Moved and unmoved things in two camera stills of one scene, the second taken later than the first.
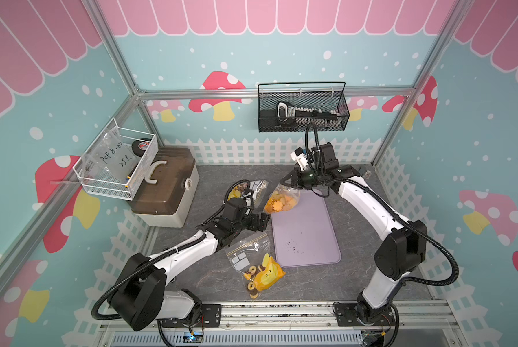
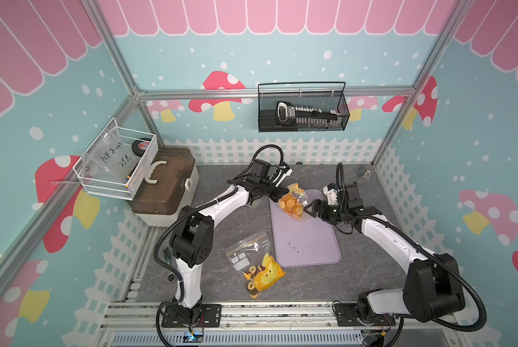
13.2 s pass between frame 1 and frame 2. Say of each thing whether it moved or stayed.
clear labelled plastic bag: stayed
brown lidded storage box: stayed
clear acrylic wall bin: stayed
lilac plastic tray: stayed
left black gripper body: moved
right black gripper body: moved
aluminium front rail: stayed
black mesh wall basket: stayed
